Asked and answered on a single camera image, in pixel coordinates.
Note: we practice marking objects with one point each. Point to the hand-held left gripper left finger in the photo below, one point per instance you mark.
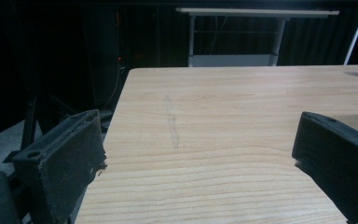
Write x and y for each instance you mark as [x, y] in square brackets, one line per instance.
[62, 155]

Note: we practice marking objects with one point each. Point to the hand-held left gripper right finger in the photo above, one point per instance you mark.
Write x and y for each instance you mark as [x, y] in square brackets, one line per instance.
[338, 155]

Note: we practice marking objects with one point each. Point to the white metal frame desk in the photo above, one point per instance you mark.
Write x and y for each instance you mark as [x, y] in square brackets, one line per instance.
[254, 12]

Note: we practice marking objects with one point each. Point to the dark metal stand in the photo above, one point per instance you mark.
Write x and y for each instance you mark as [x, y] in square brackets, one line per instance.
[29, 124]

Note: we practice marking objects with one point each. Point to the white slanted pole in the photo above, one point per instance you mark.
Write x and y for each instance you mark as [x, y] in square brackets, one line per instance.
[355, 37]

